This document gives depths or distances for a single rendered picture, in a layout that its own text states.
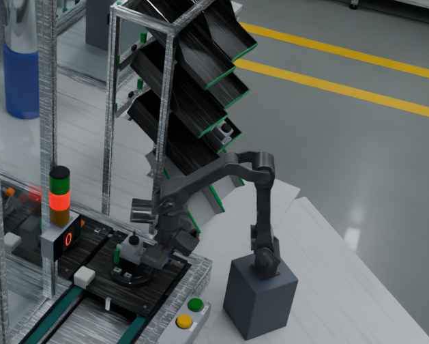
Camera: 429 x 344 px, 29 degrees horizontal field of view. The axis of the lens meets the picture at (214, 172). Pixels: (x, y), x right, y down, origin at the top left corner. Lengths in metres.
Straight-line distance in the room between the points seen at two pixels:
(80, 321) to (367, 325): 0.85
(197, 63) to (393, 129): 2.81
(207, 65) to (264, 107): 2.61
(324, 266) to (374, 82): 2.74
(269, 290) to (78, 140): 1.06
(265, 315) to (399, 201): 2.14
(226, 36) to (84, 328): 0.90
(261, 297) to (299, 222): 0.57
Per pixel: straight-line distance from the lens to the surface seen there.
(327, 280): 2.62
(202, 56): 2.23
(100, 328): 2.31
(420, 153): 4.76
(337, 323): 2.51
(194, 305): 2.31
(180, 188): 2.08
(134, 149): 2.98
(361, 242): 4.07
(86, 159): 2.92
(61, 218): 2.07
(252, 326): 2.36
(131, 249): 2.29
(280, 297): 2.32
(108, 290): 2.33
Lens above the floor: 2.70
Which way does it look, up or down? 39 degrees down
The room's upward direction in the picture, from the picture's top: 9 degrees clockwise
